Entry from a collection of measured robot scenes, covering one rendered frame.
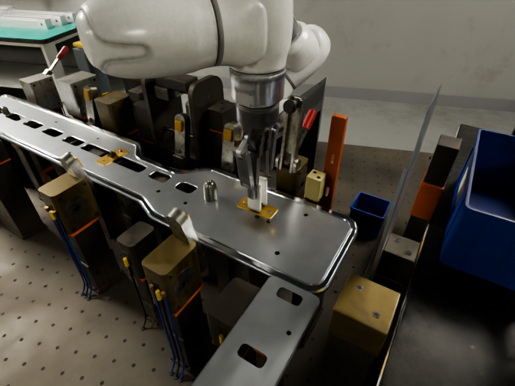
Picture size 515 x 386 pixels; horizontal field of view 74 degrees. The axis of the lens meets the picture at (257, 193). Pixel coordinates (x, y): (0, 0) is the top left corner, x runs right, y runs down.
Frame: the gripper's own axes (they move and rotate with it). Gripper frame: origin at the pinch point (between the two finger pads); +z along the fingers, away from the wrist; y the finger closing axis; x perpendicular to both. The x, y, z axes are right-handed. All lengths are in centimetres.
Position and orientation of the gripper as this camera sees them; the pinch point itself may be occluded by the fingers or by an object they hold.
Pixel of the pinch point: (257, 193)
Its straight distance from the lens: 70.5
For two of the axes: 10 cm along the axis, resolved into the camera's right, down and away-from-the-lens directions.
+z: 0.0, 7.8, 6.2
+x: 8.5, 3.2, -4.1
